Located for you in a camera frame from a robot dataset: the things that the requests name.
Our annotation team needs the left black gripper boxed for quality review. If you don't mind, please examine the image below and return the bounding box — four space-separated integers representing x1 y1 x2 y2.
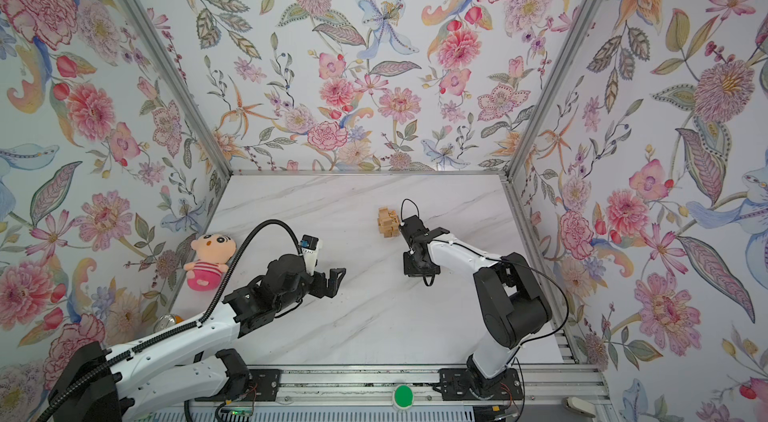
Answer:
275 263 349 314

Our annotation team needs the plain wood block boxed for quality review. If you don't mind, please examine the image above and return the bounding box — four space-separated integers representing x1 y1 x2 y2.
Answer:
380 228 400 238

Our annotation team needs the wood arch block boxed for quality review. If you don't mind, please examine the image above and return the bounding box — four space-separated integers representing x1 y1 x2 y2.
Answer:
377 207 400 233

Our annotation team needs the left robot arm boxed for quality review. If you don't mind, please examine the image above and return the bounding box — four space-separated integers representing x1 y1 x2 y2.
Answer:
39 254 346 421

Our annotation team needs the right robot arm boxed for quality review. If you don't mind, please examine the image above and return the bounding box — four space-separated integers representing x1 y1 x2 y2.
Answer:
404 233 552 400

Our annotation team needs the pink plush doll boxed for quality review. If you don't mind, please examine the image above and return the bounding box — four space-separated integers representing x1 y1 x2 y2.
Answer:
184 233 236 292

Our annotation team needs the green round button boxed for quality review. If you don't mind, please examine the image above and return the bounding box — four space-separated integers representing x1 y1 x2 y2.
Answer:
392 384 415 410

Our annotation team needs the orange drink can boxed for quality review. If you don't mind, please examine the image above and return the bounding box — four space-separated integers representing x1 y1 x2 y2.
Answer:
153 314 183 332

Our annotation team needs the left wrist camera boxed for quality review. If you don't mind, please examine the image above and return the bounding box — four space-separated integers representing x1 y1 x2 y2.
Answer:
300 234 323 275

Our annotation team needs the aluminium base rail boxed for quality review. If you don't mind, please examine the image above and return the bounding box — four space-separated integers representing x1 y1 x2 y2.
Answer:
173 364 607 408

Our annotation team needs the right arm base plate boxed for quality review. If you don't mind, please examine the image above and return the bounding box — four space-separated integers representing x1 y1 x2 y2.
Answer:
438 368 524 402

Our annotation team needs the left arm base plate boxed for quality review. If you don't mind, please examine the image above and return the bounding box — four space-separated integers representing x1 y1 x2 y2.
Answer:
194 368 283 402

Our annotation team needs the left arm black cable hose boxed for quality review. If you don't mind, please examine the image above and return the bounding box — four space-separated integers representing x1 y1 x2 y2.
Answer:
38 219 301 422

